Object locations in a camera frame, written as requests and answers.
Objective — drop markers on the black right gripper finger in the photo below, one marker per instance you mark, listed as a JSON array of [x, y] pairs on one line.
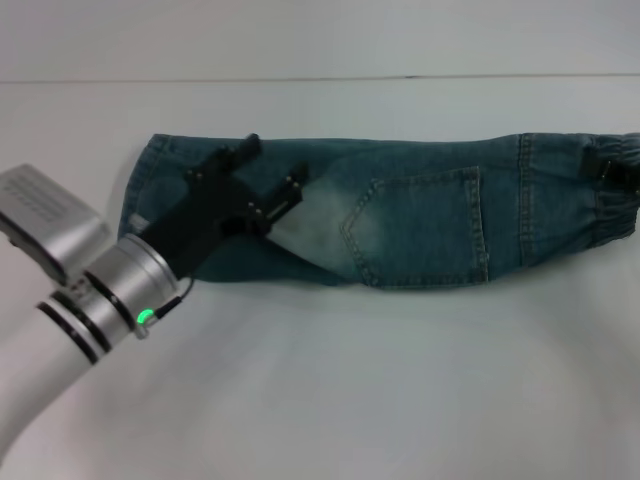
[[617, 172]]

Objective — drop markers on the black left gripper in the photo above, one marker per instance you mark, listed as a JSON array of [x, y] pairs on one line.
[[210, 210]]

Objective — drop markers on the blue denim shorts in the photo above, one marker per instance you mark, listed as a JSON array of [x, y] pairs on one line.
[[425, 225]]

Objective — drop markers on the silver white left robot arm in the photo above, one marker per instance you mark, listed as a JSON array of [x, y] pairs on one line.
[[100, 300]]

